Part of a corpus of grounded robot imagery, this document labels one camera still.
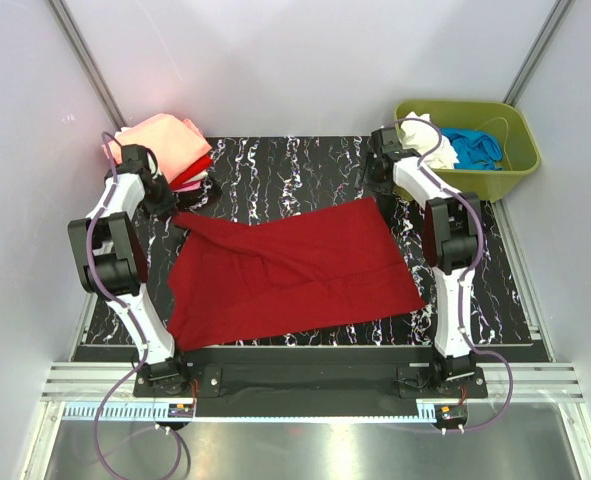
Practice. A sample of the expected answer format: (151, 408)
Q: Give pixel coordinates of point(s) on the olive green plastic bin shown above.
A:
(520, 156)

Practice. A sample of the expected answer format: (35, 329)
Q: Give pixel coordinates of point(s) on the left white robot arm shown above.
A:
(110, 263)

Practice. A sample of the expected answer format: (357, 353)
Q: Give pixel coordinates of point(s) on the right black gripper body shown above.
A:
(373, 183)

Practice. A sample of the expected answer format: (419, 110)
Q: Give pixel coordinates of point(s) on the folded red t-shirt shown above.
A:
(191, 174)

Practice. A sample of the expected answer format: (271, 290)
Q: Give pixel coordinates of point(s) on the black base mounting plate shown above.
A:
(279, 383)

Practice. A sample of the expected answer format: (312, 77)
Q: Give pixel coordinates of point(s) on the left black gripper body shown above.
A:
(159, 201)

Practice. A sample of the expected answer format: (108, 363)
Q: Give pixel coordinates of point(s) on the crumpled white t-shirt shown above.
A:
(416, 134)

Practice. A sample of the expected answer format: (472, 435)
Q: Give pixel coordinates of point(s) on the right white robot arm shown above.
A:
(452, 247)

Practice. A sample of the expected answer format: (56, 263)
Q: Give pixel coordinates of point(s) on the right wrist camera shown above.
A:
(385, 142)

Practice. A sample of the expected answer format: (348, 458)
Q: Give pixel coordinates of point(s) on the dark red t-shirt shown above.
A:
(331, 267)

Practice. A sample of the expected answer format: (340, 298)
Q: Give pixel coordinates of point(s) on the folded pink t-shirt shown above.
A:
(194, 146)

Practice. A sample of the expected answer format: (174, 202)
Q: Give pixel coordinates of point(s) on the aluminium frame post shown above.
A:
(82, 52)
(538, 49)

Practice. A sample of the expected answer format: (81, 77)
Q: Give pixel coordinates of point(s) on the right aluminium frame post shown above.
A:
(538, 49)

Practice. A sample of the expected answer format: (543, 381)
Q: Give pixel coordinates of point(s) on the folded peach t-shirt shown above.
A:
(163, 135)

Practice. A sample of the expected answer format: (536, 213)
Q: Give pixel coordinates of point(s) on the left aluminium frame post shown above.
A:
(82, 52)

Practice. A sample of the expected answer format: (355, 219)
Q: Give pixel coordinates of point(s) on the crumpled blue t-shirt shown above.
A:
(475, 150)

